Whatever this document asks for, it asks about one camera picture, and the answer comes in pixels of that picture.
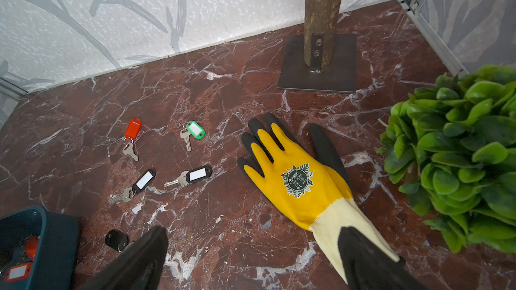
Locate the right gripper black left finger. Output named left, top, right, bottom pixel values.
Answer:
left=79, top=226, right=169, bottom=289

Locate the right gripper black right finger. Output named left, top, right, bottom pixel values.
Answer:
left=338, top=227, right=425, bottom=289

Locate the teal plastic storage box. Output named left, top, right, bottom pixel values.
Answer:
left=1, top=205, right=79, bottom=289

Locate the black key tag with label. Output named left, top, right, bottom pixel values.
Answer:
left=164, top=165, right=212, bottom=187

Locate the red key tag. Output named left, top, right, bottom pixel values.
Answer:
left=122, top=118, right=142, bottom=161
left=22, top=236, right=39, bottom=261
left=1, top=262, right=32, bottom=283

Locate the small black key fob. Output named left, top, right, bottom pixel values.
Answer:
left=105, top=229, right=130, bottom=252

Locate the black key tag on table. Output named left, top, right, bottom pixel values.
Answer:
left=108, top=169, right=157, bottom=205

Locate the yellow black work glove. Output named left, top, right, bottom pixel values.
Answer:
left=238, top=113, right=400, bottom=278

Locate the green artificial plant ball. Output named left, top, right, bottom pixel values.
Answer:
left=378, top=64, right=515, bottom=254

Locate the pink blossom artificial tree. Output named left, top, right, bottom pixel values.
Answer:
left=278, top=0, right=357, bottom=93

